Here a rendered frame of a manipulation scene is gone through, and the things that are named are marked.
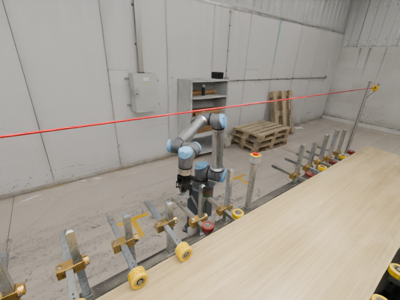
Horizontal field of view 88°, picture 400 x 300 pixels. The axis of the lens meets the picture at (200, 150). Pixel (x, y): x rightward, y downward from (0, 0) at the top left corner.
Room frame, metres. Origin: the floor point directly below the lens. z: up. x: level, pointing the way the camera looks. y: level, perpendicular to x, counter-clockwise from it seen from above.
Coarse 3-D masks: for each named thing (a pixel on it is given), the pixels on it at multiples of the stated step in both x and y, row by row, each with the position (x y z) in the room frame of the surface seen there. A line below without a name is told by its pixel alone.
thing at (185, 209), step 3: (174, 198) 1.35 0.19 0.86; (177, 198) 1.35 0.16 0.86; (174, 201) 1.33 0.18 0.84; (177, 201) 1.31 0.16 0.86; (180, 207) 1.26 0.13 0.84; (183, 207) 1.24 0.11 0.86; (186, 207) 1.25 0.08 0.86; (183, 210) 1.23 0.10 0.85; (186, 210) 1.21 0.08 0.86; (189, 210) 1.21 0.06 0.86; (186, 213) 1.20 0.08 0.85; (189, 213) 1.18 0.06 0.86; (192, 213) 1.18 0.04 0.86; (189, 216) 1.17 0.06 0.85; (192, 216) 1.15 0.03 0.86; (198, 222) 1.10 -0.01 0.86; (201, 222) 1.10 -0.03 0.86; (198, 225) 1.08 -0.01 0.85; (201, 225) 1.07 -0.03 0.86; (207, 234) 1.00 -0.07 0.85; (210, 234) 1.02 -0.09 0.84
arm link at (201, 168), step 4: (196, 164) 1.93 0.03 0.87; (200, 164) 1.93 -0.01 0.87; (204, 164) 1.93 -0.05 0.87; (208, 164) 1.94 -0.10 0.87; (196, 168) 1.90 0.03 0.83; (200, 168) 1.88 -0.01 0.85; (204, 168) 1.88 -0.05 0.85; (208, 168) 1.89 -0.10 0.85; (196, 172) 1.90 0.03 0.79; (200, 172) 1.88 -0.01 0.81; (204, 172) 1.87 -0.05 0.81; (196, 176) 1.90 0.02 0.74; (200, 176) 1.88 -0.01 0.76; (204, 176) 1.86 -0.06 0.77; (200, 180) 1.88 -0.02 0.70; (204, 180) 1.89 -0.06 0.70
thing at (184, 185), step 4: (180, 176) 1.12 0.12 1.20; (184, 176) 1.12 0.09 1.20; (188, 176) 1.13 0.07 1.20; (180, 180) 1.14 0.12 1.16; (184, 180) 1.14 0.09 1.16; (188, 180) 1.15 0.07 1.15; (176, 184) 1.16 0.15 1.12; (180, 184) 1.13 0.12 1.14; (184, 184) 1.13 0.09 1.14; (188, 184) 1.13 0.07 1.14; (180, 188) 1.12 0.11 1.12; (184, 188) 1.11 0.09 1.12; (188, 188) 1.14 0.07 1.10
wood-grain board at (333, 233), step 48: (288, 192) 1.43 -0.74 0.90; (336, 192) 1.46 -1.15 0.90; (384, 192) 1.48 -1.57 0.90; (240, 240) 0.91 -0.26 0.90; (288, 240) 0.93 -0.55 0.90; (336, 240) 0.94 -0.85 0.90; (384, 240) 0.95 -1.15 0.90; (144, 288) 0.62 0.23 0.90; (192, 288) 0.62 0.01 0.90; (240, 288) 0.63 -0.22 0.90; (288, 288) 0.64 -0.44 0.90; (336, 288) 0.65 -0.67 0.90
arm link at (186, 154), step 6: (180, 150) 1.15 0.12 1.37; (186, 150) 1.15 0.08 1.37; (192, 150) 1.16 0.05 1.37; (180, 156) 1.12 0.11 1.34; (186, 156) 1.12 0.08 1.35; (192, 156) 1.15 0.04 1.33; (180, 162) 1.12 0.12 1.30; (186, 162) 1.12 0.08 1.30; (192, 162) 1.16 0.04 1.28; (180, 168) 1.12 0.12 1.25; (186, 168) 1.12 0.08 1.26
